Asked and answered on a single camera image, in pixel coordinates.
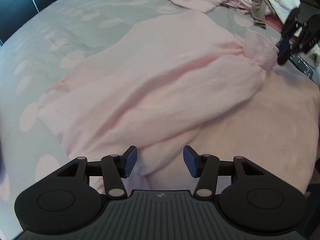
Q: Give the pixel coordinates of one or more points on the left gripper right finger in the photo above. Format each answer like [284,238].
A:
[208,168]

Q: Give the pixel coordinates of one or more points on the light pink fleece garment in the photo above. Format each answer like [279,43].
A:
[179,80]

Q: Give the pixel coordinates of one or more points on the smartphone with lit screen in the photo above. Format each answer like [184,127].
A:
[302,66]

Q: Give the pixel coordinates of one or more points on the coral pink garment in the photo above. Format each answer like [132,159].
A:
[274,22]

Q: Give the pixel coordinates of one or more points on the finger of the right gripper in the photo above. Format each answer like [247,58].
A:
[291,24]
[284,51]

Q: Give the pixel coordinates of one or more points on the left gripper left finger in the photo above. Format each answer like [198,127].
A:
[111,168]

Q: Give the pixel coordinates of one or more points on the grey polka dot bedsheet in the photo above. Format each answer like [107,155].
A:
[50,55]

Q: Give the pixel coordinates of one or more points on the brown khaki garment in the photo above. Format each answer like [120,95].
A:
[259,10]

